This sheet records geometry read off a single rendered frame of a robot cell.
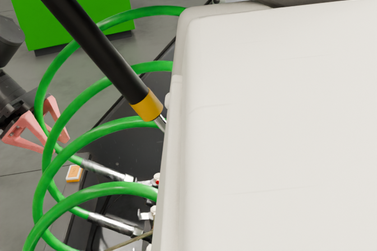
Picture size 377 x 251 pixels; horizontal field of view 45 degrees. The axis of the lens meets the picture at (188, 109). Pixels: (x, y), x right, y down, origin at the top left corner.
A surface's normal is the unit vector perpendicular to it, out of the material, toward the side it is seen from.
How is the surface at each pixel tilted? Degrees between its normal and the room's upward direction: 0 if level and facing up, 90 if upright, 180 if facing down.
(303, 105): 0
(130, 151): 90
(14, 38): 48
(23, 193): 0
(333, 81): 0
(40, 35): 90
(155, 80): 90
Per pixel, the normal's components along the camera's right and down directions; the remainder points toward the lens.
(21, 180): -0.11, -0.83
